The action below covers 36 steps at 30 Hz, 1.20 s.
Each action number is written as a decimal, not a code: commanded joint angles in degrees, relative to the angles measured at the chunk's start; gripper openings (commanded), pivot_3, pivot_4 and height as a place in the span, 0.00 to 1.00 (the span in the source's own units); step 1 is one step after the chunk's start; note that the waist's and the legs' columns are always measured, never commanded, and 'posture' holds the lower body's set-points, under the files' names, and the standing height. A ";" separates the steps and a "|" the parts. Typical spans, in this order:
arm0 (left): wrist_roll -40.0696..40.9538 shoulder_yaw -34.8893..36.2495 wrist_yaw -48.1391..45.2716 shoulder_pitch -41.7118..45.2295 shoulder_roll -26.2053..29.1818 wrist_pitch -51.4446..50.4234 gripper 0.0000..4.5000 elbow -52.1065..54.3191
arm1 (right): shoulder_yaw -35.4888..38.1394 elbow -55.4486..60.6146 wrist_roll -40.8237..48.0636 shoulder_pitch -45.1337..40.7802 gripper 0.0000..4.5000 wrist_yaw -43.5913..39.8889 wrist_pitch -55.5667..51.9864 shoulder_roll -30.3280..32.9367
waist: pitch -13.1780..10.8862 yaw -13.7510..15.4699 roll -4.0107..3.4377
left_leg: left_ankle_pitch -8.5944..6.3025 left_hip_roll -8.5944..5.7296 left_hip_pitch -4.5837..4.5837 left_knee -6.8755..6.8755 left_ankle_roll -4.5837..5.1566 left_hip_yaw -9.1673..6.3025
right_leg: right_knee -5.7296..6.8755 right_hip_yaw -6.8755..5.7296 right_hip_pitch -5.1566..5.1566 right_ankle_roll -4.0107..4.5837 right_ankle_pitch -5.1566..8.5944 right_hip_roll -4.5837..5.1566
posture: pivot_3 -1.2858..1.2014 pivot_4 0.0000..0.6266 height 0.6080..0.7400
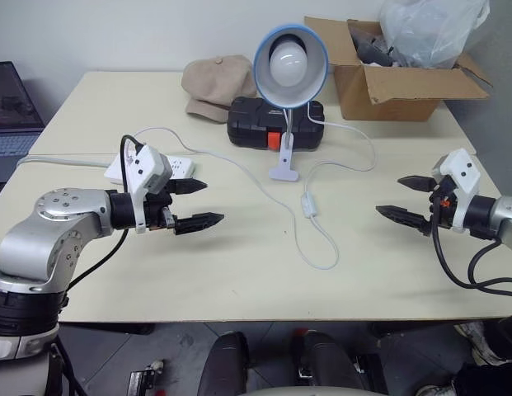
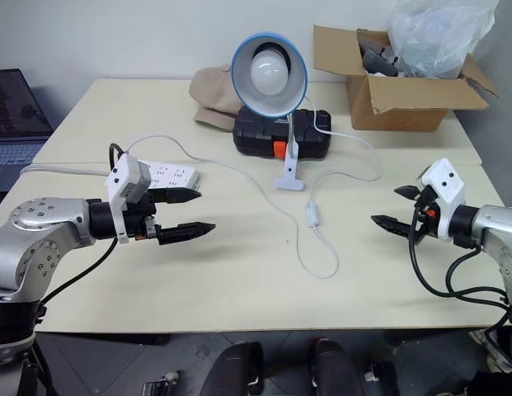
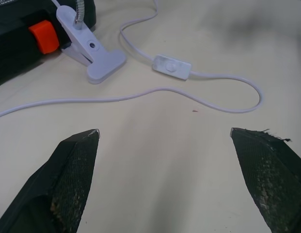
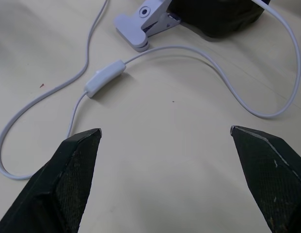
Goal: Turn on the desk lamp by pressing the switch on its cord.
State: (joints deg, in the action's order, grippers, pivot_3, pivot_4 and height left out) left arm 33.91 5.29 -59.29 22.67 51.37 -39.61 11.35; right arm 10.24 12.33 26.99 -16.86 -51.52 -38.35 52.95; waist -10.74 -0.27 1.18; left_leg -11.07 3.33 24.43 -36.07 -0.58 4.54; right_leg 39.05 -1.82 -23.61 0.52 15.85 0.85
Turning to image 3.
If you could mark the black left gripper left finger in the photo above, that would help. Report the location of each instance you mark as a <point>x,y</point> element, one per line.
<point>68,179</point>

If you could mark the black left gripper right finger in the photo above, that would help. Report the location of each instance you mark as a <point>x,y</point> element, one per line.
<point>269,174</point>

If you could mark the white clamp lamp base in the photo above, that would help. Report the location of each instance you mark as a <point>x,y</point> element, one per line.
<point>92,51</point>

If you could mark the grey corrugated flexible hose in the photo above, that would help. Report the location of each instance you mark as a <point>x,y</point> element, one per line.
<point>80,14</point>

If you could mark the black tool case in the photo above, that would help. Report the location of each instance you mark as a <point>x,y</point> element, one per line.
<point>17,46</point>

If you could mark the orange case latch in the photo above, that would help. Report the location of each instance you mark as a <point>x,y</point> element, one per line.
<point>44,36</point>

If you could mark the white inline cord switch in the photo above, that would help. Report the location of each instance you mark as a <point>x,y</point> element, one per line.
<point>171,66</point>

